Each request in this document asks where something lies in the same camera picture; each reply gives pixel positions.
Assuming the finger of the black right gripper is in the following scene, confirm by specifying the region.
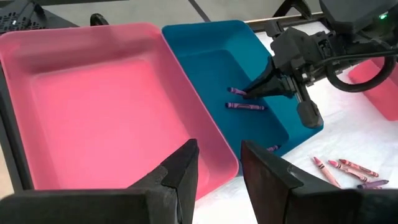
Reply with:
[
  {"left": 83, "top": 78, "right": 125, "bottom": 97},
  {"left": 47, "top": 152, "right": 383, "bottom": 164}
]
[
  {"left": 244, "top": 79, "right": 295, "bottom": 100},
  {"left": 245, "top": 57, "right": 282, "bottom": 93}
]

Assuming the small pink plastic tray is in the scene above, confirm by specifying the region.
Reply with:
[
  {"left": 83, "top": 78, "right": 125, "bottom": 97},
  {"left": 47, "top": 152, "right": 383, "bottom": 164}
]
[{"left": 348, "top": 57, "right": 398, "bottom": 122}]

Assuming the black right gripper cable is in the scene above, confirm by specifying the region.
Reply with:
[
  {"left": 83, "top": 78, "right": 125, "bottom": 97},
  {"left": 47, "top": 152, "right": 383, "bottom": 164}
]
[{"left": 325, "top": 49, "right": 398, "bottom": 93}]

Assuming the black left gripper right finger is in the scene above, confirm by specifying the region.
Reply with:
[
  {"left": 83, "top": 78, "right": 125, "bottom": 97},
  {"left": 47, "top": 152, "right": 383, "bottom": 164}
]
[{"left": 241, "top": 140, "right": 304, "bottom": 224}]

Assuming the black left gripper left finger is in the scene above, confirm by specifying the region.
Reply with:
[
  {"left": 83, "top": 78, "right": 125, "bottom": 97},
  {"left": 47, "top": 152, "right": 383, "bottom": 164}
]
[{"left": 129, "top": 138, "right": 200, "bottom": 224}]

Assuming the blue plastic tray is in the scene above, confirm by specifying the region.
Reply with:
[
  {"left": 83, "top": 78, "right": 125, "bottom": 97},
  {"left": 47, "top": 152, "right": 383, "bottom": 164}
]
[{"left": 161, "top": 20, "right": 324, "bottom": 158}]

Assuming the large pink plastic tray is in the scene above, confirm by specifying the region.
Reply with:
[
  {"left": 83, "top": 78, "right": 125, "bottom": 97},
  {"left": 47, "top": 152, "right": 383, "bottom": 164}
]
[{"left": 0, "top": 22, "right": 239, "bottom": 200}]

